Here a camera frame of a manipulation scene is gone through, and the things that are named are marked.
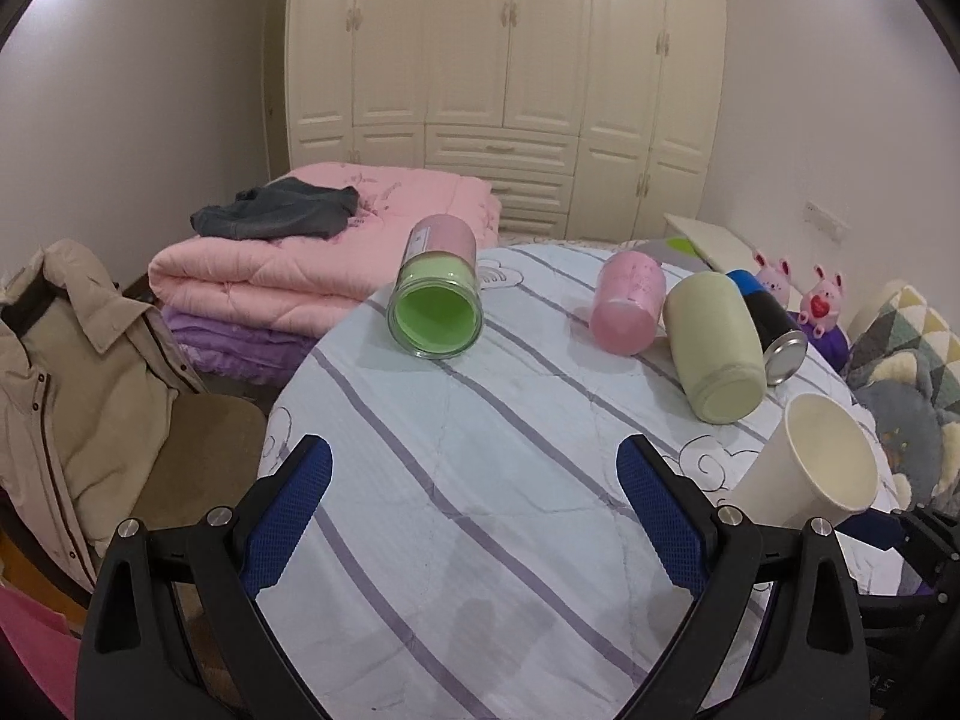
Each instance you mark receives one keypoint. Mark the white paper cup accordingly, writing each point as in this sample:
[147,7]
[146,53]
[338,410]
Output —
[817,457]

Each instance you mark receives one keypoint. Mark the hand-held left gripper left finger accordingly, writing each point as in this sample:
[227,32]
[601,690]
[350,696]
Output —
[289,521]

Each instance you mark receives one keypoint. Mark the pale green cup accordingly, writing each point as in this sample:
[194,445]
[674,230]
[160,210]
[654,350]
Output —
[712,345]

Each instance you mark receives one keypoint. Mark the pink quilt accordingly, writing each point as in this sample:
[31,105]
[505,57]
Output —
[300,270]

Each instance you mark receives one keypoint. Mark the cream wardrobe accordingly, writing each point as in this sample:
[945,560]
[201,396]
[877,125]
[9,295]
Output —
[502,52]

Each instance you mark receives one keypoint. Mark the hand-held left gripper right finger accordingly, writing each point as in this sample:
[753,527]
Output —
[664,521]

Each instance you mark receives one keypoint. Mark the brown chair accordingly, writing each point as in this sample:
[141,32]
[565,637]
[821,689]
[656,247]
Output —
[206,450]

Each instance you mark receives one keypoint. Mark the grey fluffy blanket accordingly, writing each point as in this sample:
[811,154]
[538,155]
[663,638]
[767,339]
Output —
[904,427]

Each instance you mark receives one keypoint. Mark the striped white tablecloth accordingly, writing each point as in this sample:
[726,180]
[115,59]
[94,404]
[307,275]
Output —
[465,465]

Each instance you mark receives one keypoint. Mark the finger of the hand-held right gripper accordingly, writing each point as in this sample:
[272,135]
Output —
[930,544]

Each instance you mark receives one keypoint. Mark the black and blue steel tumbler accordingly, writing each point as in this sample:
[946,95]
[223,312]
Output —
[766,322]

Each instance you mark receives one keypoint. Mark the white board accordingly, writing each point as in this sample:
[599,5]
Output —
[712,240]

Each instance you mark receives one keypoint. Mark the grey clothing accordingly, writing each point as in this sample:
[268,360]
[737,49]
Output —
[277,211]

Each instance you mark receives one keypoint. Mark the pink sheet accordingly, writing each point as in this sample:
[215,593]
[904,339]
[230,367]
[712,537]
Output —
[34,652]

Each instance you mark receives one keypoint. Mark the white wall socket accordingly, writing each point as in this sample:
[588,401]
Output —
[823,217]

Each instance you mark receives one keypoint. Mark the purple cloth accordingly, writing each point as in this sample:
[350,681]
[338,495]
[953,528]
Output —
[831,351]

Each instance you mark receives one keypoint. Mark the pink cup with green inside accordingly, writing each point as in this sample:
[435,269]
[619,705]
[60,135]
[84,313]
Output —
[435,315]

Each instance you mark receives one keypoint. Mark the purple quilt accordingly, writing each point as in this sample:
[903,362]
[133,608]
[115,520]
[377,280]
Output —
[225,345]

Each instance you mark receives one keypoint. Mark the beige jacket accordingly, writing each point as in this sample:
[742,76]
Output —
[82,360]

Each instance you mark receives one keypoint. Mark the pink plush toy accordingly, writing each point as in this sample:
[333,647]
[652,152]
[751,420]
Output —
[772,281]
[823,304]

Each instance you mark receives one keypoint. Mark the patterned cushion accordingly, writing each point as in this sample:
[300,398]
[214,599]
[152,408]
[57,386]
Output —
[911,337]

